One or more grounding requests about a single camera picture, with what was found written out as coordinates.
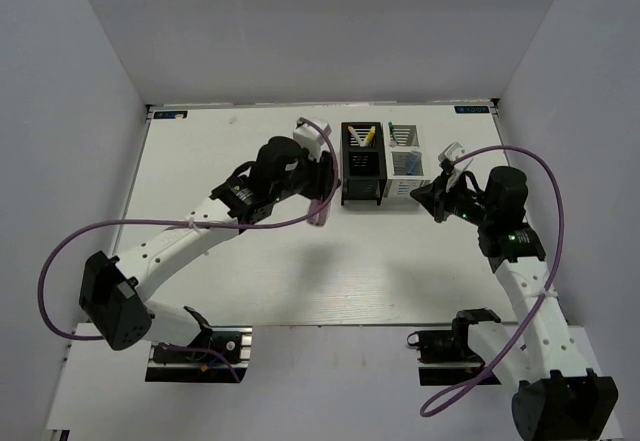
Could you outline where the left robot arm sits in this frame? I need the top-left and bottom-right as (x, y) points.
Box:
(79, 127), (336, 360)

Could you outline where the left blue table label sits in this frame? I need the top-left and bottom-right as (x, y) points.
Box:
(153, 110), (188, 120)

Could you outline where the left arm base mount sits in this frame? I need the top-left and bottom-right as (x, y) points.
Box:
(145, 327), (253, 384)

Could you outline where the blue table label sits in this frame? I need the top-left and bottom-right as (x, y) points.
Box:
(153, 110), (188, 120)
(454, 105), (490, 114)

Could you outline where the green capped pen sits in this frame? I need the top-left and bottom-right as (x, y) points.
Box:
(388, 121), (399, 146)

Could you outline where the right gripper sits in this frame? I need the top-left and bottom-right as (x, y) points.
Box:
(411, 169), (495, 227)

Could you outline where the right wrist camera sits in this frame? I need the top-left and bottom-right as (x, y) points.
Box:
(438, 142), (472, 183)

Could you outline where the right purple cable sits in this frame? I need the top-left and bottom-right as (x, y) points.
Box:
(418, 145), (565, 418)

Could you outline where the white slotted pen holder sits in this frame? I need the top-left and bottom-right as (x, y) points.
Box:
(382, 121), (432, 202)

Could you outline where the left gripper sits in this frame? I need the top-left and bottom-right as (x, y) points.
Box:
(272, 146), (341, 204)

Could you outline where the blue correction tape pen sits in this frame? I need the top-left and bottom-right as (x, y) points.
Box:
(405, 150), (422, 176)

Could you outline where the black slotted pen holder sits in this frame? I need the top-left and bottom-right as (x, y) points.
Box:
(340, 121), (387, 205)

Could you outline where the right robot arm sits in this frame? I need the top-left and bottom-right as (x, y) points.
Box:
(410, 166), (618, 440)

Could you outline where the yellow capped white marker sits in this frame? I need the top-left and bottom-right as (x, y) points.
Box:
(347, 125), (366, 147)

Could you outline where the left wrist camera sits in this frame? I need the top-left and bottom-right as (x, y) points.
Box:
(292, 118), (331, 161)

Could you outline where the pink glue stick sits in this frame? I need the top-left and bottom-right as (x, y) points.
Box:
(306, 199), (331, 227)

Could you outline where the right blue table label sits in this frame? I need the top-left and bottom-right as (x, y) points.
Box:
(454, 105), (490, 114)

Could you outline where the yellow white pen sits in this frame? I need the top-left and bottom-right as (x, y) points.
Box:
(363, 127), (376, 147)

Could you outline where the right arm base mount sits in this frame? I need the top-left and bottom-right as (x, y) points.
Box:
(406, 329), (484, 387)

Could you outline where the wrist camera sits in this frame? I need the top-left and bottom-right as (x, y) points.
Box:
(292, 118), (331, 161)
(438, 142), (472, 183)

